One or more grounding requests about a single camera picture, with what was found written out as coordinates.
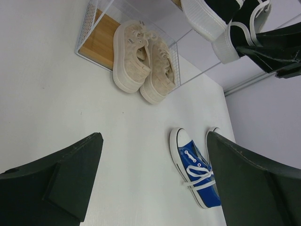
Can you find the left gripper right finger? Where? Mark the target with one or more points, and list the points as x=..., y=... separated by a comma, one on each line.
x=254, y=190

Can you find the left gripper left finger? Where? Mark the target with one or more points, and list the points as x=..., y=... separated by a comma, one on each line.
x=54, y=190

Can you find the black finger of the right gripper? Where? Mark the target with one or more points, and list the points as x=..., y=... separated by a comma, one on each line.
x=278, y=51

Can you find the black white sneaker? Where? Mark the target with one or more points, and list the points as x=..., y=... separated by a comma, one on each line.
x=242, y=30
x=210, y=18

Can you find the beige platform sneaker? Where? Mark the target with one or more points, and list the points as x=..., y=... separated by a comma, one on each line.
x=131, y=61
x=161, y=80

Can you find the white wire wooden shoe shelf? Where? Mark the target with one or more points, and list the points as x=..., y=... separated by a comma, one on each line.
x=191, y=55

